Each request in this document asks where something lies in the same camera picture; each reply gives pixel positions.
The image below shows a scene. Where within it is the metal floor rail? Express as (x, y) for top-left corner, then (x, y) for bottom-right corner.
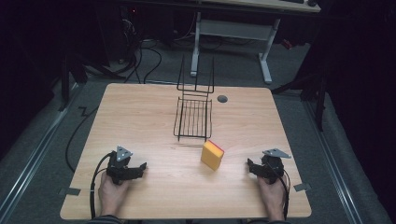
(0, 82), (82, 222)
(303, 99), (366, 224)

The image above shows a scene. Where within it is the person's right hand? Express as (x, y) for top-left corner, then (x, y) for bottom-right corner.
(256, 175), (290, 222)

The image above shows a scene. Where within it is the grey tape piece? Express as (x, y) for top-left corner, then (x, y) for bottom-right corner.
(293, 182), (312, 192)
(59, 187), (82, 197)

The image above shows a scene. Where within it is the bundle of black cables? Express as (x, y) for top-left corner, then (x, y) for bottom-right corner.
(120, 18), (163, 85)

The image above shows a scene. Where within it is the dark metal stand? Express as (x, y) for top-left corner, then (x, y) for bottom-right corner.
(270, 73), (329, 133)
(57, 54), (90, 112)

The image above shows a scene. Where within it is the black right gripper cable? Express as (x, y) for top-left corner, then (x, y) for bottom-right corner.
(270, 161), (291, 221)

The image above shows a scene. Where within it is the black floor cable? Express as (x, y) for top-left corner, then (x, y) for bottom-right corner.
(64, 105), (100, 174)

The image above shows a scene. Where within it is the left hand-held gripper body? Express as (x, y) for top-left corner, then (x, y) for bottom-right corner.
(106, 145), (138, 186)

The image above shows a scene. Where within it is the person's left hand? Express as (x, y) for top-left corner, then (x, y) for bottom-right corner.
(98, 172), (131, 217)

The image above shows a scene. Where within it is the yellow sponge with red side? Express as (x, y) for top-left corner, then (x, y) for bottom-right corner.
(200, 139), (225, 172)

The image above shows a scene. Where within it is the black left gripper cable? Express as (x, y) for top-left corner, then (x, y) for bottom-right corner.
(89, 151), (116, 219)

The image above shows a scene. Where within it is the black wire rack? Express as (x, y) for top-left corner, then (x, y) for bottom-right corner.
(173, 55), (216, 143)

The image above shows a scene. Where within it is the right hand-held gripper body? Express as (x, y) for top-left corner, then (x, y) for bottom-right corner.
(261, 147), (292, 185)

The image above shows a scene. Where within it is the white frame desk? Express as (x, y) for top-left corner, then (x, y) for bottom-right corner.
(190, 0), (322, 85)

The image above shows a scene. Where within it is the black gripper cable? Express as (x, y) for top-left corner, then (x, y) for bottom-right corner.
(270, 161), (291, 221)
(89, 151), (116, 219)

